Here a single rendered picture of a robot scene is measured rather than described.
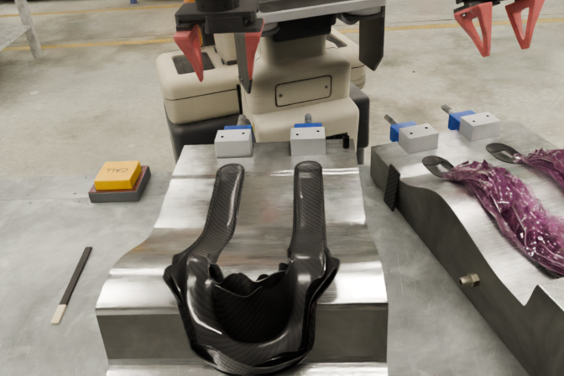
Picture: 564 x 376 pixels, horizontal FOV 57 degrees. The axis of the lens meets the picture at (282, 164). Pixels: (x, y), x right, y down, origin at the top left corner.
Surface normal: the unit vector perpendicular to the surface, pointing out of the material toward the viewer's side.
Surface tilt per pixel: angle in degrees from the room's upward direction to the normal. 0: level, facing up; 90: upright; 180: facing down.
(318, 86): 98
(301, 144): 90
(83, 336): 0
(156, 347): 83
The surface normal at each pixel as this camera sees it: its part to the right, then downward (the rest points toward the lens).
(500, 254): 0.00, -0.72
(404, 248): -0.07, -0.85
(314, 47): 0.30, 0.59
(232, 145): -0.04, 0.52
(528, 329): -0.96, 0.19
